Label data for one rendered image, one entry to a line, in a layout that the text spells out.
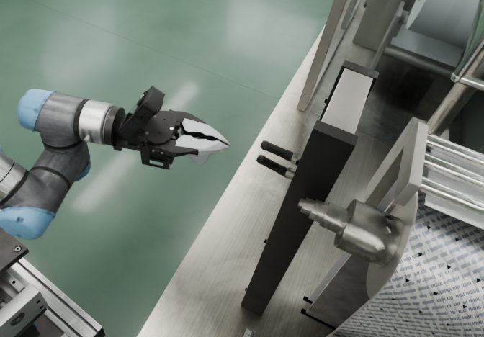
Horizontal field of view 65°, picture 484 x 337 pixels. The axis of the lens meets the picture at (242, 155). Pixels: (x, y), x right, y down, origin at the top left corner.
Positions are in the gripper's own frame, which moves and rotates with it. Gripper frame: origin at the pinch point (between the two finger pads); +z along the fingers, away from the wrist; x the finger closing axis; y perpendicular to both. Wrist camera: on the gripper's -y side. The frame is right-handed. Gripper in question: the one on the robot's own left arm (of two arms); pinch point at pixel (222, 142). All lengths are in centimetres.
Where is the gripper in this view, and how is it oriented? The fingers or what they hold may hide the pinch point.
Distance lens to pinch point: 66.8
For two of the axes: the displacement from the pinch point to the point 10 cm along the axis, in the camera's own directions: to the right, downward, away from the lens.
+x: -1.6, 8.1, -5.7
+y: -1.3, 5.5, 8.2
